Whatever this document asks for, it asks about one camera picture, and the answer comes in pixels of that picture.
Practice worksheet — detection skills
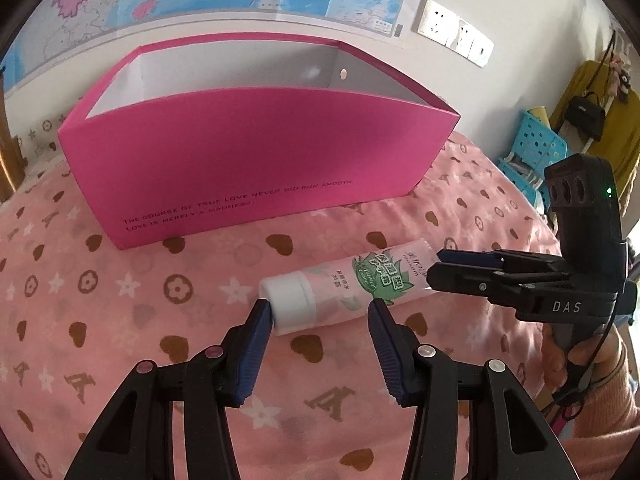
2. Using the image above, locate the person's right hand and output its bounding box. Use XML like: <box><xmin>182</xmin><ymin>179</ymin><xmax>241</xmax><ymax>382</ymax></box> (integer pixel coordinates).
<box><xmin>542</xmin><ymin>325</ymin><xmax>621</xmax><ymax>396</ymax></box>

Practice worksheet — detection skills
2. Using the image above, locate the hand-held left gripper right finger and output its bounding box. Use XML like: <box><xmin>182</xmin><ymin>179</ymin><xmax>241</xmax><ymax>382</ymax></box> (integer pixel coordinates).
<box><xmin>367</xmin><ymin>297</ymin><xmax>571</xmax><ymax>480</ymax></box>

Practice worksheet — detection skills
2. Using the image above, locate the brown metal tumbler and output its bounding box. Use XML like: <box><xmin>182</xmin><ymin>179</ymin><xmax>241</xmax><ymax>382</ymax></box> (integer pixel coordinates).
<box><xmin>0</xmin><ymin>110</ymin><xmax>25</xmax><ymax>202</ymax></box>

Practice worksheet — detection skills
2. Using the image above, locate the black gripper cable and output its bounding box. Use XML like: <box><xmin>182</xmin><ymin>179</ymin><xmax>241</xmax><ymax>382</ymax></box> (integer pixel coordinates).
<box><xmin>552</xmin><ymin>305</ymin><xmax>618</xmax><ymax>421</ymax></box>

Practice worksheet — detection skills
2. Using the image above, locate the blue plastic basket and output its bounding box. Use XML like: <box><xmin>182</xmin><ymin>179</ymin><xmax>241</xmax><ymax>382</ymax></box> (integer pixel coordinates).
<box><xmin>512</xmin><ymin>110</ymin><xmax>571</xmax><ymax>166</ymax></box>
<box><xmin>497</xmin><ymin>157</ymin><xmax>551</xmax><ymax>206</ymax></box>

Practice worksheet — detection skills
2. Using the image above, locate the white wall socket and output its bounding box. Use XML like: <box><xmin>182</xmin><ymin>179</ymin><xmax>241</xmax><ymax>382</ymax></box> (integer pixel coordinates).
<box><xmin>414</xmin><ymin>0</ymin><xmax>458</xmax><ymax>51</ymax></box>
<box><xmin>446</xmin><ymin>14</ymin><xmax>476</xmax><ymax>58</ymax></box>
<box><xmin>467</xmin><ymin>27</ymin><xmax>496</xmax><ymax>68</ymax></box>

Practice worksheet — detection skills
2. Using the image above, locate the pink cardboard box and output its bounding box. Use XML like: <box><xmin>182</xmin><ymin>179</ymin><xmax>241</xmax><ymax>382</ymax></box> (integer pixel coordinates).
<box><xmin>56</xmin><ymin>31</ymin><xmax>462</xmax><ymax>251</ymax></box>

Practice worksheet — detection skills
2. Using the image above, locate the yellow hanging garment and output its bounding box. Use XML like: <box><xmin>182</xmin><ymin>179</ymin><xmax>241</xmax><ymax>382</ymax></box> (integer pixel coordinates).
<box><xmin>550</xmin><ymin>60</ymin><xmax>636</xmax><ymax>211</ymax></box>

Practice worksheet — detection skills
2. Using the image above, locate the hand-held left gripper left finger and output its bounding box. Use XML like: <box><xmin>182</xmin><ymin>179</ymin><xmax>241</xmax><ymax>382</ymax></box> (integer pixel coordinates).
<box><xmin>62</xmin><ymin>299</ymin><xmax>276</xmax><ymax>480</ymax></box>

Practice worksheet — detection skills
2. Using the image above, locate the pink and green lotion tube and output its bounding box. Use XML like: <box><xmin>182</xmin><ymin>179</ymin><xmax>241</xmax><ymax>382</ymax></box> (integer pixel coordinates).
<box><xmin>259</xmin><ymin>237</ymin><xmax>436</xmax><ymax>336</ymax></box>

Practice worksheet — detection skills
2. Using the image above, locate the black handbag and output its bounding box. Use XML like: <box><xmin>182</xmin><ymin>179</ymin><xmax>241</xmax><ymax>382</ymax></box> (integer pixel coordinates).
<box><xmin>565</xmin><ymin>92</ymin><xmax>607</xmax><ymax>143</ymax></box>

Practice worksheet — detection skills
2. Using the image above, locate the small hanging plush toy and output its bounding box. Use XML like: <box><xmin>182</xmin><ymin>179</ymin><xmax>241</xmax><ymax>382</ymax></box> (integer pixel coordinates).
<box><xmin>607</xmin><ymin>55</ymin><xmax>633</xmax><ymax>106</ymax></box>

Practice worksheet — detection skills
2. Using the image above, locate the person's right forearm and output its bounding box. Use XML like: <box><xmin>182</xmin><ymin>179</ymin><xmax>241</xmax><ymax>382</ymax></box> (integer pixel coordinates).
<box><xmin>550</xmin><ymin>345</ymin><xmax>640</xmax><ymax>480</ymax></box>

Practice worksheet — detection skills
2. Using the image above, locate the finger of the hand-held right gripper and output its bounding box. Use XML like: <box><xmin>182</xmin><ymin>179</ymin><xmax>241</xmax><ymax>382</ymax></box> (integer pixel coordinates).
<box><xmin>437</xmin><ymin>247</ymin><xmax>573</xmax><ymax>273</ymax></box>
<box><xmin>427</xmin><ymin>261</ymin><xmax>576</xmax><ymax>316</ymax></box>

